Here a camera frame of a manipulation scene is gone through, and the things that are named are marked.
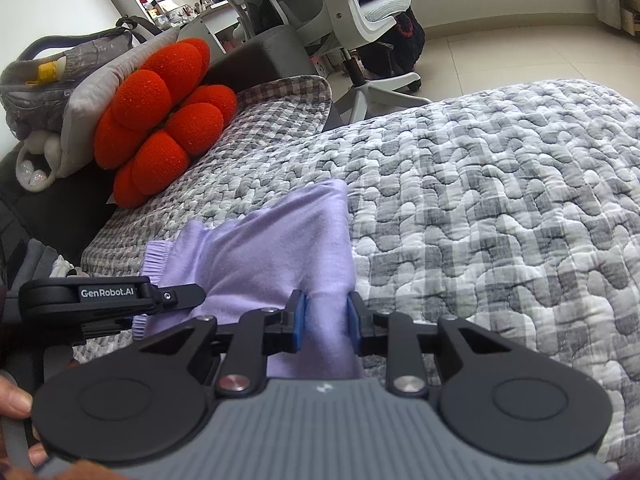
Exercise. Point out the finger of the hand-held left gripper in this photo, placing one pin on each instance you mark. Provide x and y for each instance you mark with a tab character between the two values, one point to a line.
180	296

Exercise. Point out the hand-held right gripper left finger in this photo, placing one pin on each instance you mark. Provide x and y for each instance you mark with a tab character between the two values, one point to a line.
299	317

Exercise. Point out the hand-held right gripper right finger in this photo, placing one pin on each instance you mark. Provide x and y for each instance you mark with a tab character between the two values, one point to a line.
352	320

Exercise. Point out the lilac knit sweater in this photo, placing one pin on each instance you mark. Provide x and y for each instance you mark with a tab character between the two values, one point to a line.
280	240

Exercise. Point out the person's left hand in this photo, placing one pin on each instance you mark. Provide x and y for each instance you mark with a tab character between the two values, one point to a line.
15	397

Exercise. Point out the folded white garment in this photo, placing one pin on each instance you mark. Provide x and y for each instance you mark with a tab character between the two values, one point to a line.
62	266

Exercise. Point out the folded grey garment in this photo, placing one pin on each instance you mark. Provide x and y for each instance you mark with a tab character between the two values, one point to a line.
37	260

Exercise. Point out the white plush toy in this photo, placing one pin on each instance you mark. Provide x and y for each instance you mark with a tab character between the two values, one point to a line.
35	147

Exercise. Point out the grey checked quilt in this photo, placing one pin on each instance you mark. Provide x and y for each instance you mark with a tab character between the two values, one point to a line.
475	210

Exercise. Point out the light grey cushion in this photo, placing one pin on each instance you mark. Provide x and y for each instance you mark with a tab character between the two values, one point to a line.
85	105

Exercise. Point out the orange flower-shaped cushion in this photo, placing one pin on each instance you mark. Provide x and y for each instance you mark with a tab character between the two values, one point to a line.
150	90

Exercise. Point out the grey backpack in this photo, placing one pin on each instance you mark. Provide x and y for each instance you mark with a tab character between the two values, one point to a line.
30	95

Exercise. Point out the grey gingham cloth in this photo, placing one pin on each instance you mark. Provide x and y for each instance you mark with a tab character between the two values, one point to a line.
285	100

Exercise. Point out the yellow bottle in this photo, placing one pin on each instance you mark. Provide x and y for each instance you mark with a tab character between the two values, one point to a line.
47	72

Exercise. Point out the dark grey sofa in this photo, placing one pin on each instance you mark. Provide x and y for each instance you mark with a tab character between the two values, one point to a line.
265	55

